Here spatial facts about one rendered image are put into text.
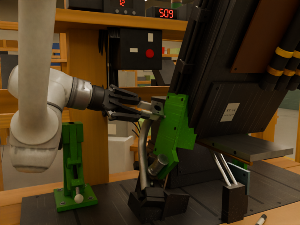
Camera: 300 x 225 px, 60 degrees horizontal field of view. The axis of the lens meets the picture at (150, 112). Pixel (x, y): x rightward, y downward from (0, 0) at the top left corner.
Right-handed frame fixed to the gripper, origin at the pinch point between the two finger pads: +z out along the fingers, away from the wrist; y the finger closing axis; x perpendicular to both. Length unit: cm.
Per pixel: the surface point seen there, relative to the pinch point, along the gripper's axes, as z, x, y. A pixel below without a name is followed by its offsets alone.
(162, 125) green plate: 4.4, 0.1, -5.0
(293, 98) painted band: 860, 329, 530
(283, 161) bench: 89, 17, 2
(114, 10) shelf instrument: -15.2, -10.6, 33.4
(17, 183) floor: -26, 285, 89
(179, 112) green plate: 4.4, -9.9, -6.9
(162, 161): 2.0, -0.6, -18.6
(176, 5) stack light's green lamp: 13, -13, 53
